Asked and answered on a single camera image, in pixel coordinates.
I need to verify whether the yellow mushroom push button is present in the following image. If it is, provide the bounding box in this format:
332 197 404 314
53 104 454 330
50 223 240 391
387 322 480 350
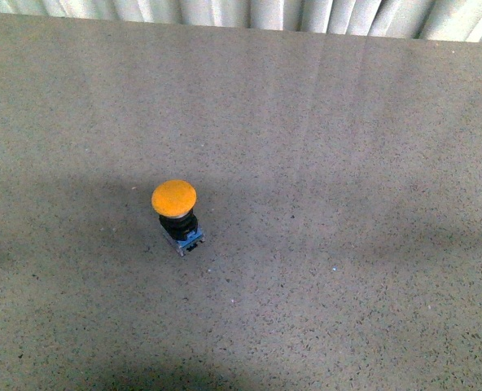
151 179 204 257

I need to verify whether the white pleated curtain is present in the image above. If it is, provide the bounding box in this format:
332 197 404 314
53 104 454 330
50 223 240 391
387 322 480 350
0 0 482 42

